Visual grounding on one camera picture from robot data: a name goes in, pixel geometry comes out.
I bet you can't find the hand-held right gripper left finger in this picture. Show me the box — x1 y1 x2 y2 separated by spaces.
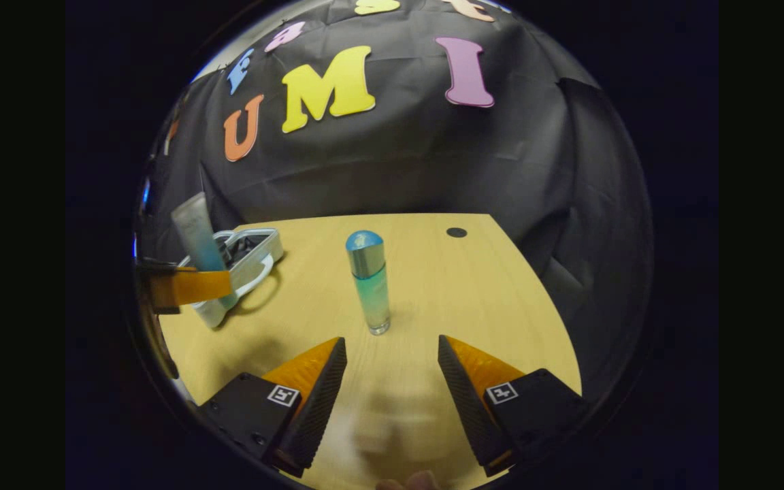
200 336 349 478

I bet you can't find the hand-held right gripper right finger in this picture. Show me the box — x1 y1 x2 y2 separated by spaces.
438 334 587 478

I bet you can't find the light blue small suitcase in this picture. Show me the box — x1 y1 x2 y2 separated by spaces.
180 227 285 331

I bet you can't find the blue and white tube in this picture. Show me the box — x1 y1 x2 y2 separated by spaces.
171 192 238 311

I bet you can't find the blue-capped clear bottle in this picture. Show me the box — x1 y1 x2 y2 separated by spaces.
345 230 392 336

